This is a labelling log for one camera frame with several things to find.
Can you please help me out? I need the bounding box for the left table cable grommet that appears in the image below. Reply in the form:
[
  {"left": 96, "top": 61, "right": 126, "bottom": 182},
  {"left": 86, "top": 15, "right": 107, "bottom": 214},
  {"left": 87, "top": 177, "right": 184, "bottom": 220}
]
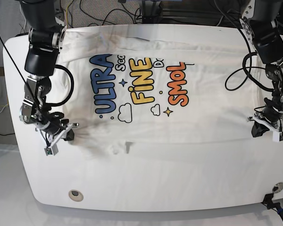
[{"left": 68, "top": 190, "right": 83, "bottom": 202}]

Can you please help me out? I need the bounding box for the yellow cable on floor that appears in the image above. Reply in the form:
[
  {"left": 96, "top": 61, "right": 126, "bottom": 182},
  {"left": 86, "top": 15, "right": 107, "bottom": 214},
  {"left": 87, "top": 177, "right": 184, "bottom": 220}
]
[{"left": 65, "top": 0, "right": 74, "bottom": 29}]

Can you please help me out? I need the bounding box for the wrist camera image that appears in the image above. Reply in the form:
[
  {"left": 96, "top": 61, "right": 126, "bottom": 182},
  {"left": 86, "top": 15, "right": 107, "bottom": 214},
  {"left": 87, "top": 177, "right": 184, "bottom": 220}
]
[
  {"left": 273, "top": 131, "right": 283, "bottom": 142},
  {"left": 44, "top": 144, "right": 58, "bottom": 156}
]

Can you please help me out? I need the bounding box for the white printed T-shirt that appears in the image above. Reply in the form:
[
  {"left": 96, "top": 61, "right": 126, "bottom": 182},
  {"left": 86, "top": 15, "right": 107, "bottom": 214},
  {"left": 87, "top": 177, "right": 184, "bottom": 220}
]
[{"left": 53, "top": 25, "right": 281, "bottom": 161}]

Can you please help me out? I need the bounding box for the black clamp with cable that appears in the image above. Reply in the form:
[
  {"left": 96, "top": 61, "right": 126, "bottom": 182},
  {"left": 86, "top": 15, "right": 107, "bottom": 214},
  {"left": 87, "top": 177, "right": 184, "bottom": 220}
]
[{"left": 261, "top": 193, "right": 283, "bottom": 222}]

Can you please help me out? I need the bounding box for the right table cable grommet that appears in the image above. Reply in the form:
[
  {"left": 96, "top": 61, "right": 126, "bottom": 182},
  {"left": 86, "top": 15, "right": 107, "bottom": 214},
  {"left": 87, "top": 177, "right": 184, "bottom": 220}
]
[{"left": 272, "top": 182, "right": 283, "bottom": 194}]

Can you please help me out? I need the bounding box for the black robot arm image left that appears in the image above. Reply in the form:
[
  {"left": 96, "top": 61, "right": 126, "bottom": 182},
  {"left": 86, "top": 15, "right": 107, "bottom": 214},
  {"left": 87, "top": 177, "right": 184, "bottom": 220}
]
[{"left": 19, "top": 0, "right": 75, "bottom": 145}]

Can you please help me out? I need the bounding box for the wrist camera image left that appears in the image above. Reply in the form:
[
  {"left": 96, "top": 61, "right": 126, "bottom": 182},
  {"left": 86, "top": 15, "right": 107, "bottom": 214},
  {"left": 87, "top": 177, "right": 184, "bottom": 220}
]
[{"left": 44, "top": 144, "right": 58, "bottom": 156}]

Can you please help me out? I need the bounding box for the black aluminium frame stand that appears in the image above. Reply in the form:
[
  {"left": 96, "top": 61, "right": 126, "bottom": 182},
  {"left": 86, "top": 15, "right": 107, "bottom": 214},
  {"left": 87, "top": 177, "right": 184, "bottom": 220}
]
[{"left": 140, "top": 0, "right": 170, "bottom": 24}]

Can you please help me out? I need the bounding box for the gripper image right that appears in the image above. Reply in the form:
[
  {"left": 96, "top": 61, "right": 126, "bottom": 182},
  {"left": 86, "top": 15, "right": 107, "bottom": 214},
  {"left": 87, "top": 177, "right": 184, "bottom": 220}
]
[{"left": 247, "top": 105, "right": 283, "bottom": 138}]

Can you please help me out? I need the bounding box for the table cable grommet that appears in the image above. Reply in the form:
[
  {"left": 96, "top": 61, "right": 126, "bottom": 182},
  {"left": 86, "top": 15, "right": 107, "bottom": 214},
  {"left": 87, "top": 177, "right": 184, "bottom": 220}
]
[
  {"left": 68, "top": 190, "right": 83, "bottom": 202},
  {"left": 272, "top": 182, "right": 283, "bottom": 194}
]

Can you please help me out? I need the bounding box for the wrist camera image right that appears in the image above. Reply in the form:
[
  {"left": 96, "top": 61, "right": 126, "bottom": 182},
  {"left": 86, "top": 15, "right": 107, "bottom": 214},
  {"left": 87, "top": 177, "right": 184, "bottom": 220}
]
[{"left": 273, "top": 131, "right": 283, "bottom": 142}]

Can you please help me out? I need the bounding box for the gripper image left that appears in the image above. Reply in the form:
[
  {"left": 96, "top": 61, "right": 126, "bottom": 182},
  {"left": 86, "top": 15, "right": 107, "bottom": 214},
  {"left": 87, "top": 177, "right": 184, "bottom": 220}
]
[{"left": 35, "top": 119, "right": 79, "bottom": 145}]

